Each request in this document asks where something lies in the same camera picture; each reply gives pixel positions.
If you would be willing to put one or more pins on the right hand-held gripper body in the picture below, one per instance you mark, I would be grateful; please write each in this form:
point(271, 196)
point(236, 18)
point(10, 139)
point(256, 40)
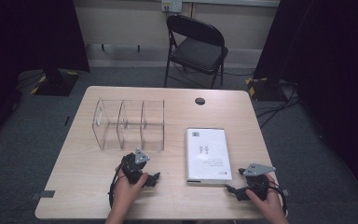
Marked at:
point(258, 183)

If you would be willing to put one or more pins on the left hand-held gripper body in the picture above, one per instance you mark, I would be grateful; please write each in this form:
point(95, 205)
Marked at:
point(133, 168)

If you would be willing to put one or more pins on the white book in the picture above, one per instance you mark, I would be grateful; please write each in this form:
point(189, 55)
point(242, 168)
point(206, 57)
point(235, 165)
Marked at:
point(208, 155)

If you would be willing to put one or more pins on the clear acrylic divider rack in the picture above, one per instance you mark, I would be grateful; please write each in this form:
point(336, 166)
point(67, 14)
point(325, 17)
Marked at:
point(130, 124)

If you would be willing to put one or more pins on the person's left hand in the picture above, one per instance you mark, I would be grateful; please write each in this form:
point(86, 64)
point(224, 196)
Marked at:
point(126, 191)

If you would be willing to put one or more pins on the person's right hand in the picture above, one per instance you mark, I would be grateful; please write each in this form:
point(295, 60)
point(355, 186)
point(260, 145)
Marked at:
point(272, 203)

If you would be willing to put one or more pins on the grey tape strip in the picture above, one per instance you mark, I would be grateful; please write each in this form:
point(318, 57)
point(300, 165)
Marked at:
point(285, 192)
point(43, 194)

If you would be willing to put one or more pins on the stand base with yellow-black tape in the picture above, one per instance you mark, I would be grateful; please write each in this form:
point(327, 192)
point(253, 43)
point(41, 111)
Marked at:
point(56, 82)
point(262, 90)

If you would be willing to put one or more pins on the black folding chair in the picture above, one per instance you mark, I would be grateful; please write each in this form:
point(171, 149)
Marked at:
point(199, 53)

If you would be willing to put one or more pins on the dark curtain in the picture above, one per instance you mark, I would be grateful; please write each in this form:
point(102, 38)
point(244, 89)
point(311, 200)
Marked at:
point(338, 62)
point(28, 37)

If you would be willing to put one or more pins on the white wall power outlet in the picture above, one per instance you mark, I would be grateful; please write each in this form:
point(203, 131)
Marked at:
point(171, 5)

